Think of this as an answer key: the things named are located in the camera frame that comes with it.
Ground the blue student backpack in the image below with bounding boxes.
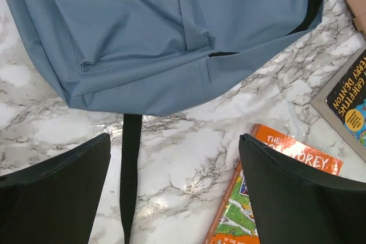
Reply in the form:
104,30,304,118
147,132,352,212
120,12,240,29
6,0,324,243

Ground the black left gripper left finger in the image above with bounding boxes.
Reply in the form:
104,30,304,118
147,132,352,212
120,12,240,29
1,133,111,243

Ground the orange storey treehouse book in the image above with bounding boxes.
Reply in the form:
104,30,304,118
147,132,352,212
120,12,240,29
203,123,343,243

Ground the black storey treehouse book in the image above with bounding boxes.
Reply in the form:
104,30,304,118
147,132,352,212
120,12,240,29
310,47,365,160

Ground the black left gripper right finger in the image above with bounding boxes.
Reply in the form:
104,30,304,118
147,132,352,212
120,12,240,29
238,134,365,244

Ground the pink pencil case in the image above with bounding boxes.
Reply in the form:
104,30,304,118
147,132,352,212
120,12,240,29
345,0,366,37

